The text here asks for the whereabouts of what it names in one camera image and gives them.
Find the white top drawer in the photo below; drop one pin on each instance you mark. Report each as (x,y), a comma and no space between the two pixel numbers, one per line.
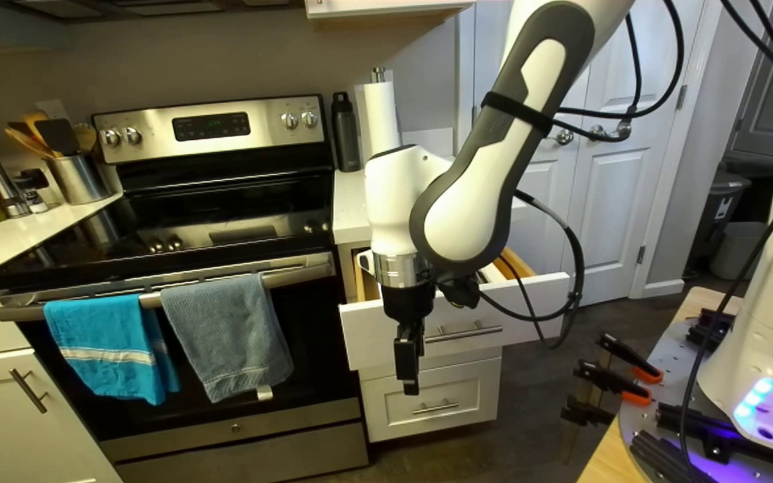
(369,334)

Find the white panel door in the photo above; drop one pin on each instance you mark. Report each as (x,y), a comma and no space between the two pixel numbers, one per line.
(605,169)

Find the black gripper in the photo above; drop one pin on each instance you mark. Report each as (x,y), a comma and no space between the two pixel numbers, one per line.
(408,306)

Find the grey blue towel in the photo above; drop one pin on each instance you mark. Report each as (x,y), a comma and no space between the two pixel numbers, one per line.
(228,334)

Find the white drawer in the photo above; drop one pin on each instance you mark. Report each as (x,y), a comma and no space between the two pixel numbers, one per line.
(369,334)
(453,393)

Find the bright blue towel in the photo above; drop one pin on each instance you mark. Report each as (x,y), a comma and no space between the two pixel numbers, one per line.
(116,348)

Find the utensil holder with wooden spoons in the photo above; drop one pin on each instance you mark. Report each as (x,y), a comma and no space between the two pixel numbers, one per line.
(65,148)

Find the white left cabinet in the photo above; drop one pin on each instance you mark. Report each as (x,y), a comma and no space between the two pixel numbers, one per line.
(41,437)

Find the black orange clamp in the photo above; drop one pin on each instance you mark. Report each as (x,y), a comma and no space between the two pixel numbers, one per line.
(614,382)
(639,366)

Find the white lower drawer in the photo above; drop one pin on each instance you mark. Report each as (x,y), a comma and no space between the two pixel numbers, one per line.
(453,393)

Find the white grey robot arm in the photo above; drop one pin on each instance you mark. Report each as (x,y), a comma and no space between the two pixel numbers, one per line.
(435,223)

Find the black water bottle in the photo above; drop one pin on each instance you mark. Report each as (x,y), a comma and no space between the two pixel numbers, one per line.
(345,133)

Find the paper towel roll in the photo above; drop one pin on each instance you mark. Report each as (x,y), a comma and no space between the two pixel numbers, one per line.
(376,114)

